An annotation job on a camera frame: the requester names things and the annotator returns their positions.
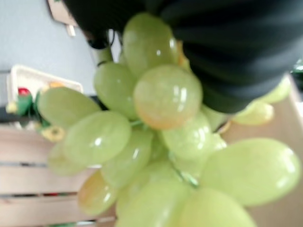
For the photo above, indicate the beige board with peg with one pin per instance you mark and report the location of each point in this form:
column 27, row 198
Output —
column 62, row 14

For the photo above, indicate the dark green object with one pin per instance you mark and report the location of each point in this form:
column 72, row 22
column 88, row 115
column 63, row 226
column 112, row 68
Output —
column 297, row 71

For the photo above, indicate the small yellow fruit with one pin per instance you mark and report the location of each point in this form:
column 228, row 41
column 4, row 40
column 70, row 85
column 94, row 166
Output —
column 55, row 133

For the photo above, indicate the white plastic basket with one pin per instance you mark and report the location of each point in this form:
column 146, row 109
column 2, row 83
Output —
column 30, row 78

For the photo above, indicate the orange fruit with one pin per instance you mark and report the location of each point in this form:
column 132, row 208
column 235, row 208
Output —
column 56, row 84

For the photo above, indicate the red fruit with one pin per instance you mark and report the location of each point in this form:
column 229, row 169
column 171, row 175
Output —
column 23, row 91

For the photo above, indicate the light wooden slat crate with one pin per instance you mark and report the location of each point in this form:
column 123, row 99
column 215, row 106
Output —
column 26, row 147

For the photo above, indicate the green grape bunch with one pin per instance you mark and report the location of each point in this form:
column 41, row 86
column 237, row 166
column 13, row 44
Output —
column 165, row 99

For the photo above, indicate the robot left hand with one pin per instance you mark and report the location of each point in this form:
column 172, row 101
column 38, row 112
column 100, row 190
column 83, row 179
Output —
column 232, row 47

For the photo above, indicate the green leafy fruit top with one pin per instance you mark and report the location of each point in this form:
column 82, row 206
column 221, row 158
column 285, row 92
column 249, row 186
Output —
column 24, row 105

